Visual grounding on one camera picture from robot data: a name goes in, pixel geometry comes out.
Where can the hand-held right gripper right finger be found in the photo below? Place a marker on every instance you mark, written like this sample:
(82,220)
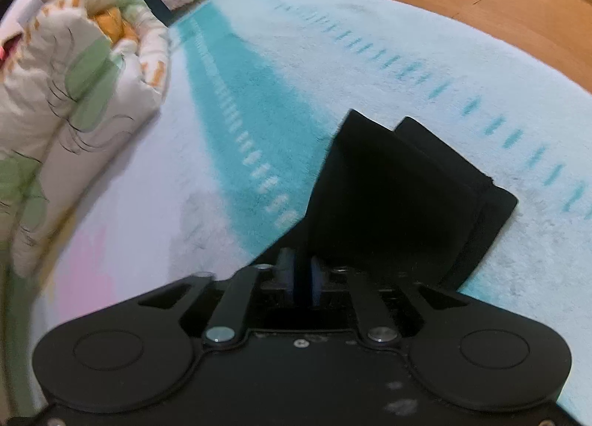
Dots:
(318,280)

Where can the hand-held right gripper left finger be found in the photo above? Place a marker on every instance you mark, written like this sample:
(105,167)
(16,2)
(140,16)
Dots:
(286,276)

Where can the floral bed blanket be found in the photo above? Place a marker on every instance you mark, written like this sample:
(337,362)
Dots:
(323,61)

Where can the black pants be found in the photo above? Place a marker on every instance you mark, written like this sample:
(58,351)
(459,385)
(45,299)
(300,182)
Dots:
(393,185)

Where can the leaf print pillow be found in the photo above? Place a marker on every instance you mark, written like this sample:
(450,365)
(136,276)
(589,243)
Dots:
(92,139)
(60,37)

